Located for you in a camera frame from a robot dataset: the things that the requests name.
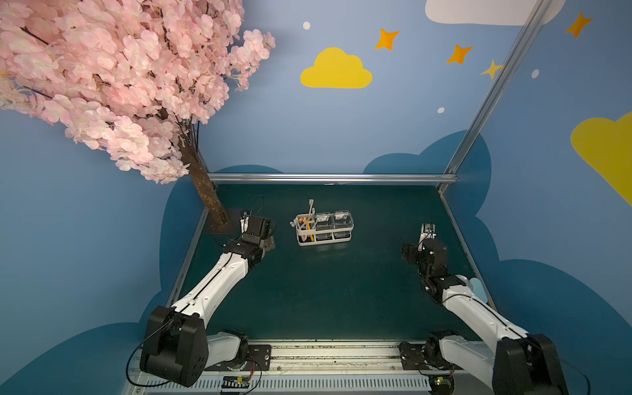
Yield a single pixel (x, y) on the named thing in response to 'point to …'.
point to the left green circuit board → (235, 382)
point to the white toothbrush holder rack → (322, 228)
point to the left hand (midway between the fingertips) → (254, 236)
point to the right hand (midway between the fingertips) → (425, 240)
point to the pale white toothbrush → (293, 223)
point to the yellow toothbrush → (309, 228)
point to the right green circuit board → (442, 384)
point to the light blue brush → (479, 288)
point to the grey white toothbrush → (311, 202)
